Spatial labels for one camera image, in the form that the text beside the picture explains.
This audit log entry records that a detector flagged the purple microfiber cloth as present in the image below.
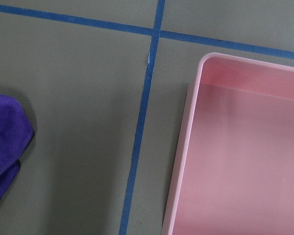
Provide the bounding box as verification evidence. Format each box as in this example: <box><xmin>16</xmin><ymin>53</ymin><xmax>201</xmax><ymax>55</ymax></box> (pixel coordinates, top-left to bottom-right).
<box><xmin>0</xmin><ymin>94</ymin><xmax>34</xmax><ymax>200</ymax></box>

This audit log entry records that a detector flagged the pink plastic bin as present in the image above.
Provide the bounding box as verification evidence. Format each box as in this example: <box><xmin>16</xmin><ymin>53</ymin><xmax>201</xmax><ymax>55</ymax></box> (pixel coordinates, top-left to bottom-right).
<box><xmin>162</xmin><ymin>53</ymin><xmax>294</xmax><ymax>235</ymax></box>

